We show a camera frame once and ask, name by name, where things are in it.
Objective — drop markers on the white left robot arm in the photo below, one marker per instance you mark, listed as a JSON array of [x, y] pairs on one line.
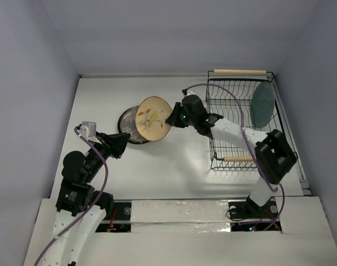
[[80, 207]]

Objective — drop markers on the teal green plate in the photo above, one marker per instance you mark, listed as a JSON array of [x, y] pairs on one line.
[[262, 104]]

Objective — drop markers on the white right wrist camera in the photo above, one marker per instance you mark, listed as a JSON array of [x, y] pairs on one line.
[[187, 92]]

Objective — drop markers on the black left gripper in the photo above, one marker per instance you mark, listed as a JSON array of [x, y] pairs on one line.
[[115, 143]]

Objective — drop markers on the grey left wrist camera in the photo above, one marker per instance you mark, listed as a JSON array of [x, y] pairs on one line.
[[88, 130]]

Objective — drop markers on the dark green reindeer plate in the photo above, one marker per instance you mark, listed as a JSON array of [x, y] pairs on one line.
[[126, 124]]

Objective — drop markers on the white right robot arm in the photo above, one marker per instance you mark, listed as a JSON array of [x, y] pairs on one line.
[[270, 152]]

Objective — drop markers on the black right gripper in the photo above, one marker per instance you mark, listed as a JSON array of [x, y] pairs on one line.
[[178, 112]]

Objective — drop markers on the white foreground board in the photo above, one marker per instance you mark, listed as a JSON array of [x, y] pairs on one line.
[[304, 239]]

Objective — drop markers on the silver foil strip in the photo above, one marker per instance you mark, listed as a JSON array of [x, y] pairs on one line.
[[180, 216]]

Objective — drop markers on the cream plate gold rim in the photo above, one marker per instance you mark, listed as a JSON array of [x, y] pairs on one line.
[[150, 118]]

